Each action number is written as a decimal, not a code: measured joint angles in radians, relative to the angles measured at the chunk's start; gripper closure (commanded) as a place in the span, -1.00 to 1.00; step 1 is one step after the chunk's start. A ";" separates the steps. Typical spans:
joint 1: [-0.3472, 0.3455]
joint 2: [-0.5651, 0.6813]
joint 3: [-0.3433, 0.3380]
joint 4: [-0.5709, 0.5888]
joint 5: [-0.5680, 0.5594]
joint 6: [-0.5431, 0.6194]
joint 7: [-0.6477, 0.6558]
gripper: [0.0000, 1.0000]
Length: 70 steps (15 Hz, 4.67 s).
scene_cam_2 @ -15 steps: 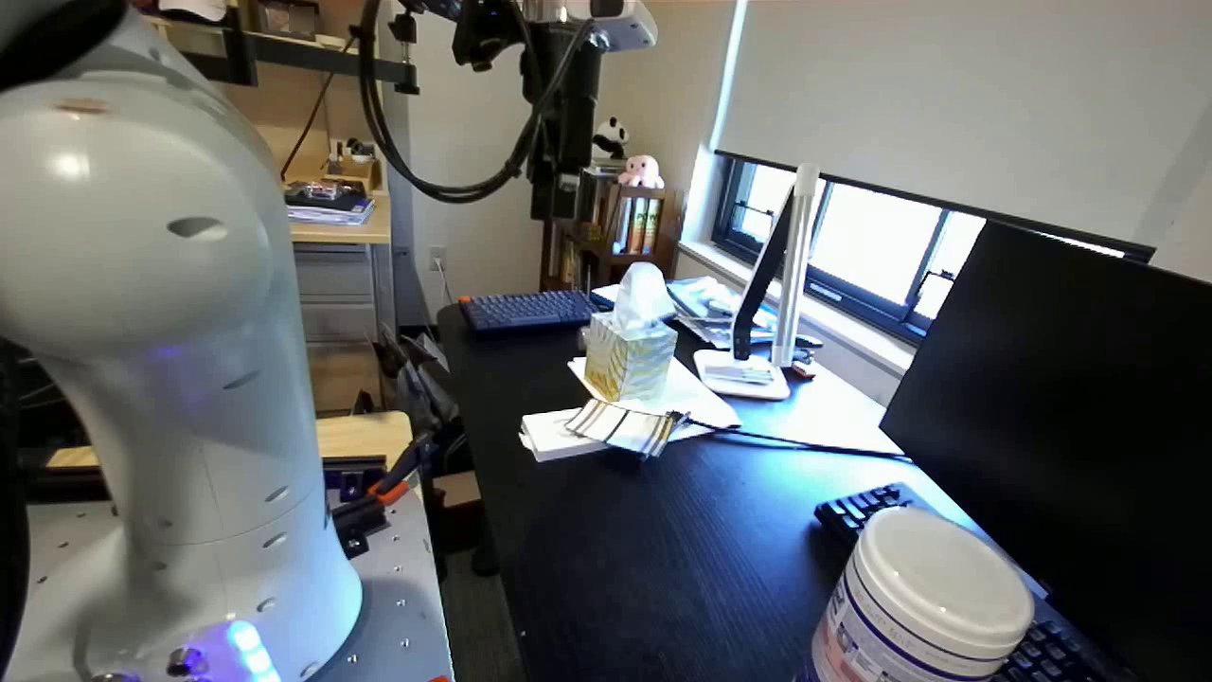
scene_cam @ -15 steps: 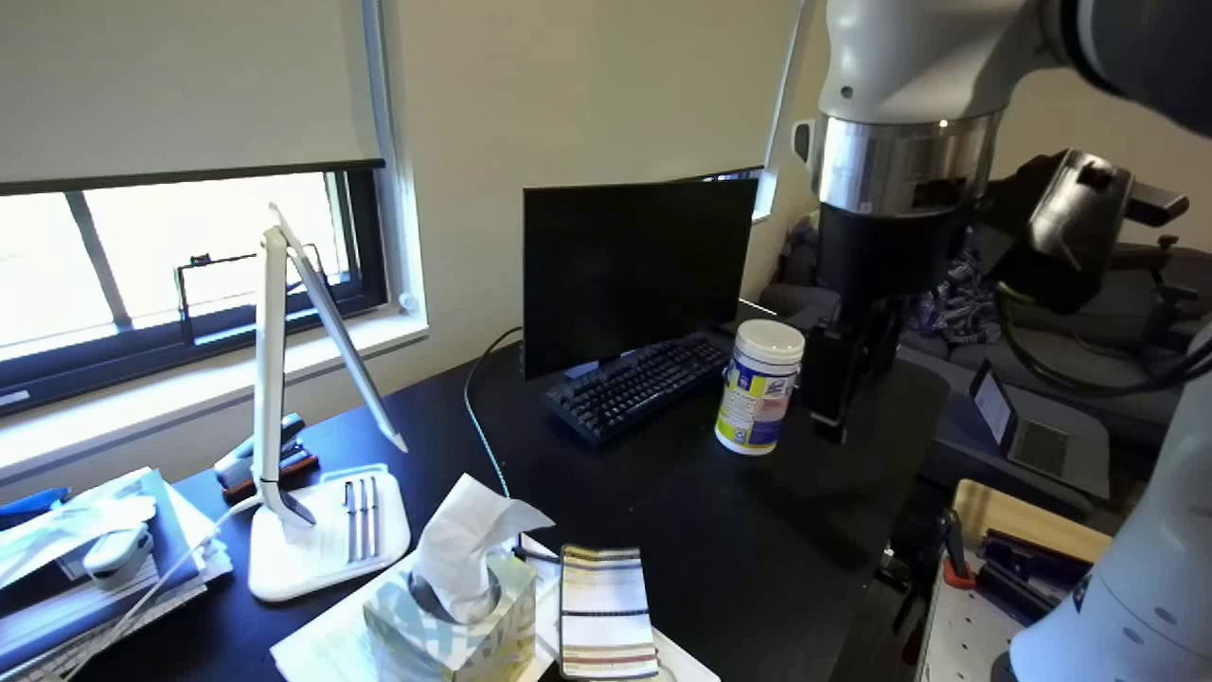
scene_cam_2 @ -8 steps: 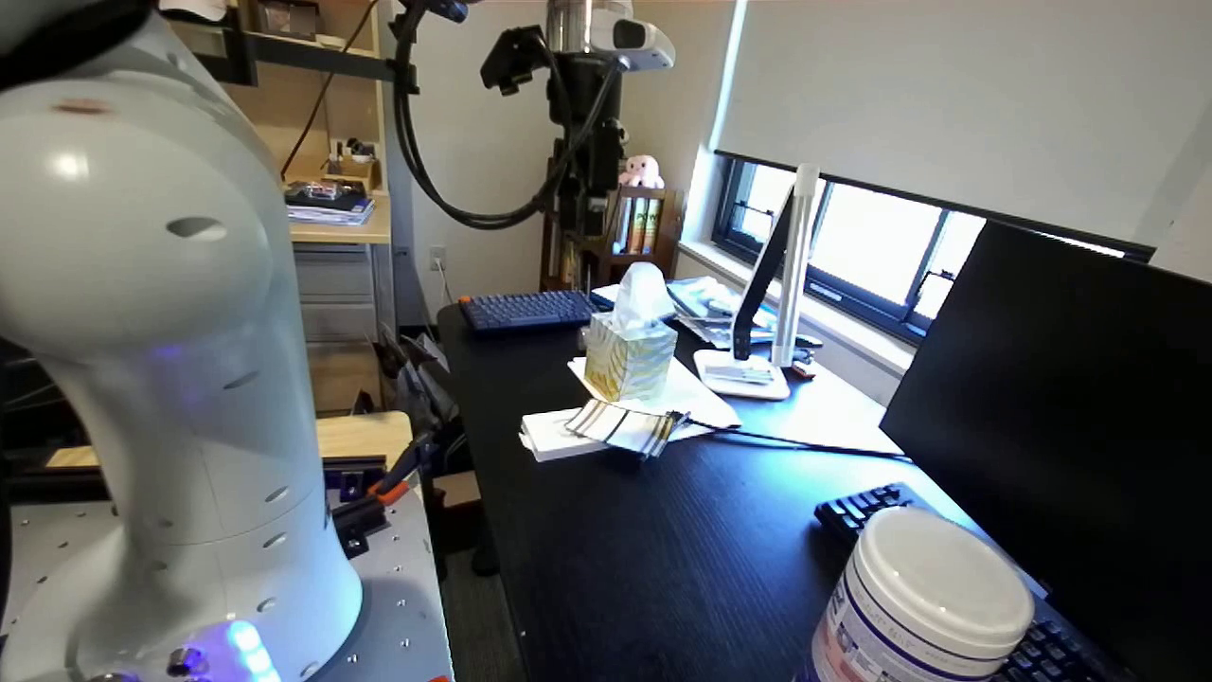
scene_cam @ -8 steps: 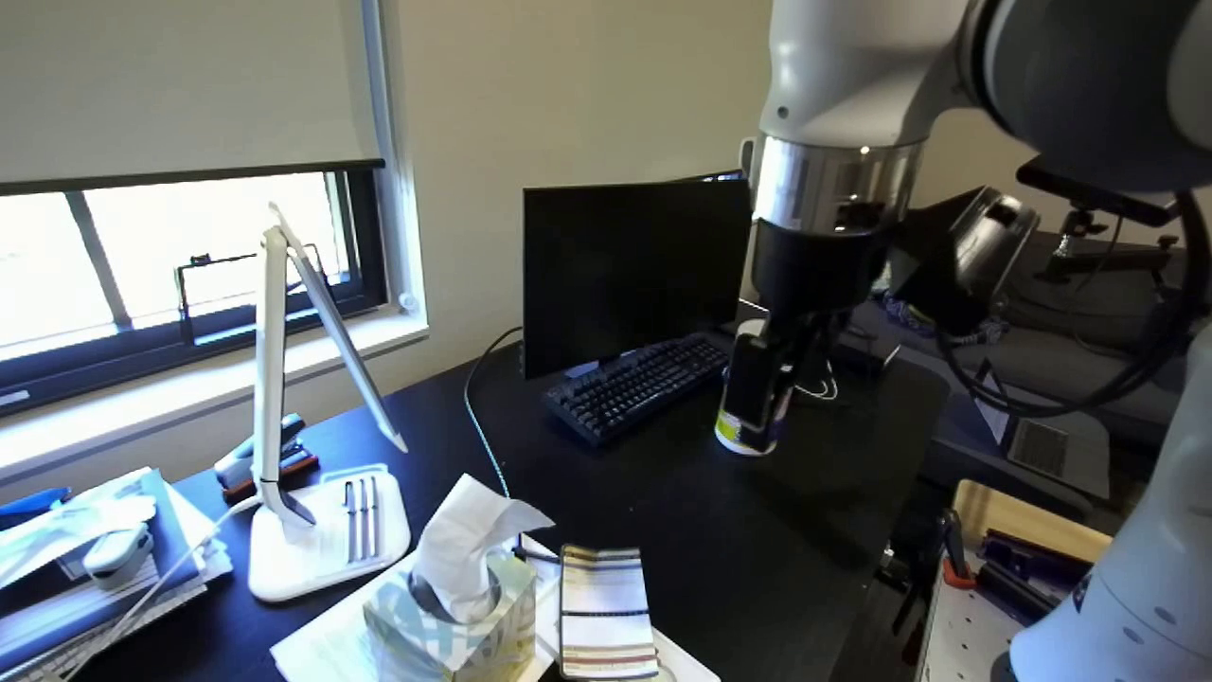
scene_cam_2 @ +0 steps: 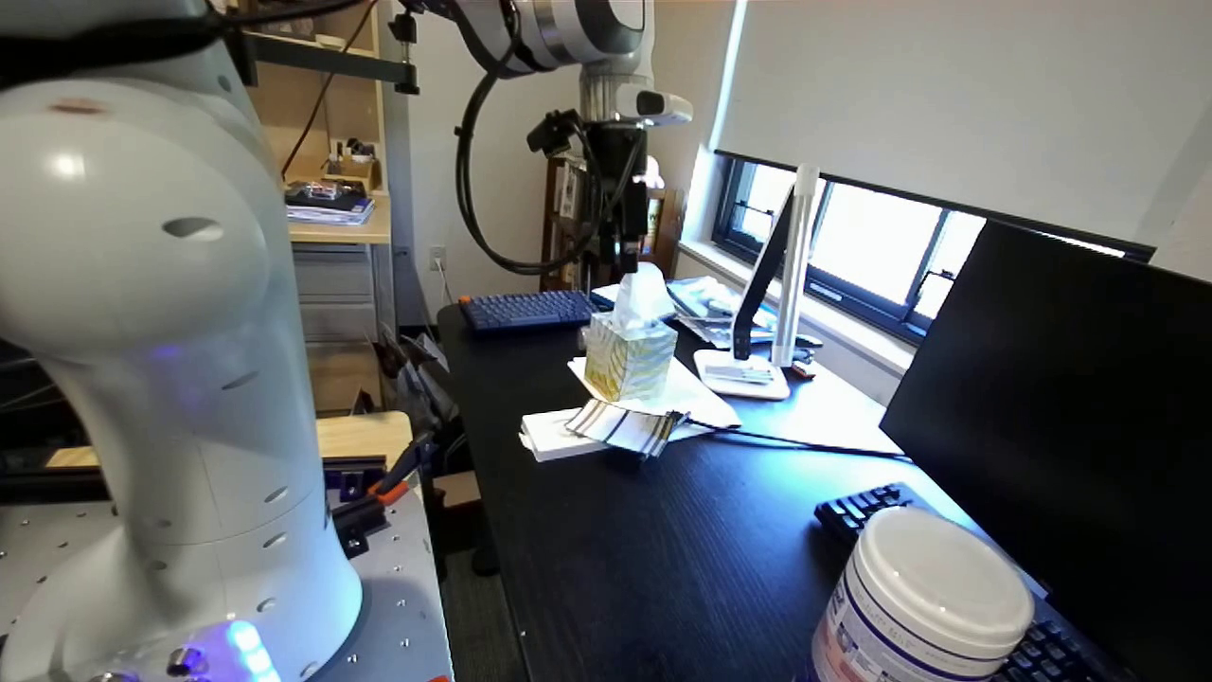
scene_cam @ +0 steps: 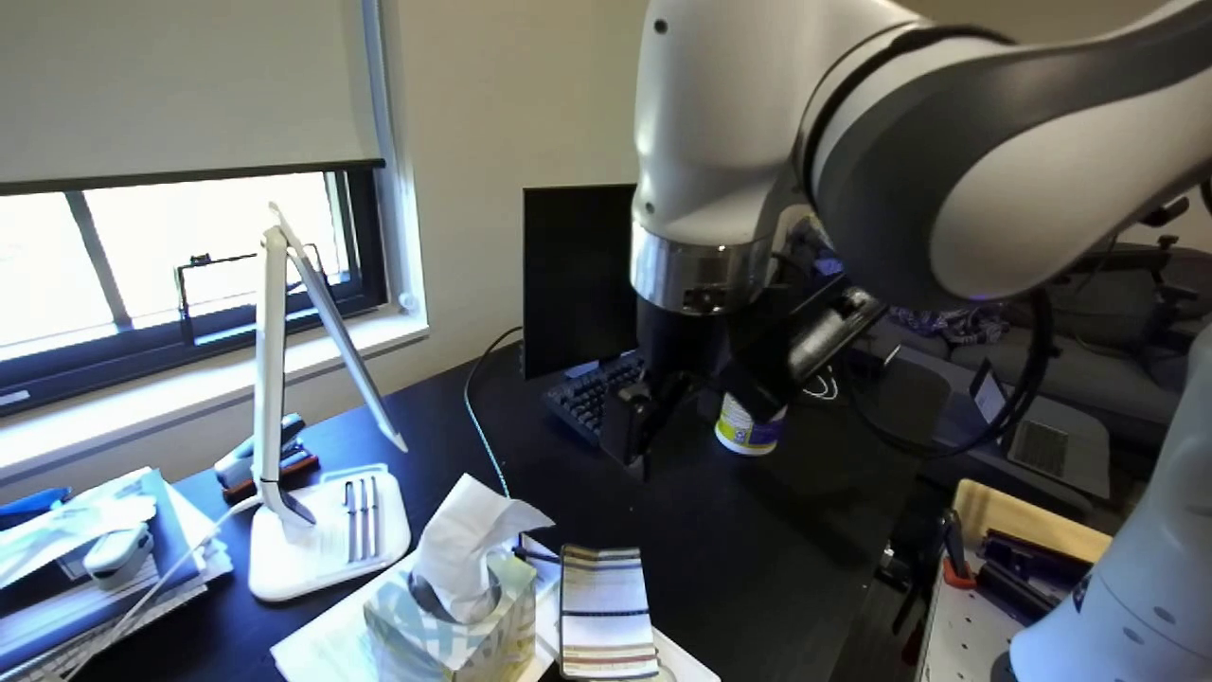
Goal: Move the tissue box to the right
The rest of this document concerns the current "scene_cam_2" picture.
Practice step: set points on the light wooden box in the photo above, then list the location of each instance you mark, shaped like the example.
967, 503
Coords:
366, 436

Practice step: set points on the black computer keyboard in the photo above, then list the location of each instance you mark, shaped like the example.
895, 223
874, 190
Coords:
874, 504

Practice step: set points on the striped folded cloth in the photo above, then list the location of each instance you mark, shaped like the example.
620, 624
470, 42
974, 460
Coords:
625, 431

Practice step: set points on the black computer monitor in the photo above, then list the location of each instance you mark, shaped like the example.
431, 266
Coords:
1072, 417

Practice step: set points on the black window frame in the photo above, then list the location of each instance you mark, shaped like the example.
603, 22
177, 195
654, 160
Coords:
834, 289

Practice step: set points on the white roller blind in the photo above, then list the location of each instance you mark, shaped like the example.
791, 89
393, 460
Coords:
959, 100

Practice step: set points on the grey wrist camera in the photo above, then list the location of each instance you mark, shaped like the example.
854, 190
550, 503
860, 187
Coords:
666, 104

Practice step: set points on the large white paper sheet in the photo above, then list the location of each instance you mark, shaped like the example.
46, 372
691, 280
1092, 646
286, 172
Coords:
821, 424

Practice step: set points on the printed white paper sheets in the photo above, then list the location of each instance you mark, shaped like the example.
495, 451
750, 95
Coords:
688, 398

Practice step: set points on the pale green tissue box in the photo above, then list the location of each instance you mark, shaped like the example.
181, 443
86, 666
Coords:
632, 357

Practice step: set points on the wooden shelf unit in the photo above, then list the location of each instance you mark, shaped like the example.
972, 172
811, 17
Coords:
334, 233

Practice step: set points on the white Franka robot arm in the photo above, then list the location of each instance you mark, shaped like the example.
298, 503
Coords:
152, 315

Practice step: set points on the white plastic jar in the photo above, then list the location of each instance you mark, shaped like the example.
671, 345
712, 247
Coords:
913, 609

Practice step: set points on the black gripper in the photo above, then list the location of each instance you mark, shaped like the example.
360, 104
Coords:
620, 177

